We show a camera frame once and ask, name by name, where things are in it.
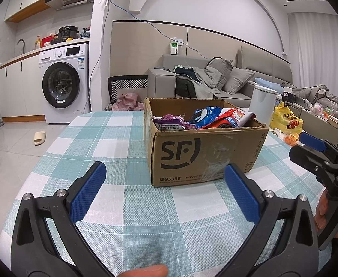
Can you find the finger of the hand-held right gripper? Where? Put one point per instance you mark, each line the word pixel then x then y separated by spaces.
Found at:
pixel 311 140
pixel 304 155

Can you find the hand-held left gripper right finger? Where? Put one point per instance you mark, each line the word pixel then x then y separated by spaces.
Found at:
pixel 242 192

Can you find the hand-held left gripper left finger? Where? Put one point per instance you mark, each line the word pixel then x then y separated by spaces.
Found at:
pixel 89 190

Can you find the brown cardboard box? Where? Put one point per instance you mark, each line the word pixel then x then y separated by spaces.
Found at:
pixel 209 155

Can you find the white packet with red edges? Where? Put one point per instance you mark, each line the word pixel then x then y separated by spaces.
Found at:
pixel 242 115

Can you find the blue cookie packet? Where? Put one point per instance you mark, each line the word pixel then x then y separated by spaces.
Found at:
pixel 205 115

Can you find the purple candy bag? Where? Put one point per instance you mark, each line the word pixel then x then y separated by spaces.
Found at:
pixel 170 119

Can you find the person's right hand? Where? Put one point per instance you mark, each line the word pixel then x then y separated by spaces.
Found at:
pixel 320 213

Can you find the person's left hand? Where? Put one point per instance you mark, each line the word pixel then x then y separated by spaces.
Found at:
pixel 148 271

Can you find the beige low table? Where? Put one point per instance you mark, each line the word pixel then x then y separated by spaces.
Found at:
pixel 318 127

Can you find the pile of oranges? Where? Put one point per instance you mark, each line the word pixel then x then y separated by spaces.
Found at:
pixel 292 140

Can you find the beige bowl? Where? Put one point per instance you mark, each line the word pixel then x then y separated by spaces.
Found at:
pixel 336 122

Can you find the yellow plastic bag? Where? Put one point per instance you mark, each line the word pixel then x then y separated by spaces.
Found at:
pixel 285 119

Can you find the grey blanket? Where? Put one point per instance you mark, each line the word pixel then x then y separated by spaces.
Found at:
pixel 321 93

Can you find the small black device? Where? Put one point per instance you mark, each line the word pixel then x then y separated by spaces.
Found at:
pixel 289 97

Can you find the teal checked tablecloth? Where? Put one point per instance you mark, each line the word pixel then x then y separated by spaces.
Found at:
pixel 85 138

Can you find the white trash bin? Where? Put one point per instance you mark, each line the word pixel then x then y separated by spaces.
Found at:
pixel 261 102

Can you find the light blue cushion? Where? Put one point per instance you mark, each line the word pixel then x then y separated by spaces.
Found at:
pixel 268 84

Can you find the beige slipper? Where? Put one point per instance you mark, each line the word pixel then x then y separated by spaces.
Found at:
pixel 40 138

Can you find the white curtain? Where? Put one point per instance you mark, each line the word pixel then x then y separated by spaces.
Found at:
pixel 316 52

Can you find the light grey pillow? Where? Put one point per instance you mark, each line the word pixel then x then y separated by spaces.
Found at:
pixel 239 79

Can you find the pink cloth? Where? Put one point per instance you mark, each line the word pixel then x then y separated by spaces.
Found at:
pixel 128 102

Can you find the white washing machine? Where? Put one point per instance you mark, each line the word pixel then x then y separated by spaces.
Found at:
pixel 60 85

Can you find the black patterned laundry basket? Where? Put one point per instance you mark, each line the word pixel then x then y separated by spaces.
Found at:
pixel 125 82

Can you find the grey jacket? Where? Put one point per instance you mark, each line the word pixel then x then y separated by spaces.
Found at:
pixel 206 82

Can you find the dark grey pillow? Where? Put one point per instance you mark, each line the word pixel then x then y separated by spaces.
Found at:
pixel 220 69

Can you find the black clothing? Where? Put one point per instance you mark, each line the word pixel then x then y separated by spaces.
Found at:
pixel 184 86

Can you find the white kitchen counter cabinet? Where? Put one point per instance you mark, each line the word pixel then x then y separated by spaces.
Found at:
pixel 24 86

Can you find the grey sofa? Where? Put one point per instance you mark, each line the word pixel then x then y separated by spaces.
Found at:
pixel 160 80

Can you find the red box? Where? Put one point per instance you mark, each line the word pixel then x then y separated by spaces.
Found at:
pixel 48 41

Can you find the yellow bottle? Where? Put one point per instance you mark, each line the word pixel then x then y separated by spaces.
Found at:
pixel 38 43

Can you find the grey plastic bag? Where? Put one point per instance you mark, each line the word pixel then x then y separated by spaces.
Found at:
pixel 85 33

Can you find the black pressure cooker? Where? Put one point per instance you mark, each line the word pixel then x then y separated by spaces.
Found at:
pixel 68 34

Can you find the kitchen faucet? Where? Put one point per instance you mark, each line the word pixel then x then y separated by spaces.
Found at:
pixel 23 43

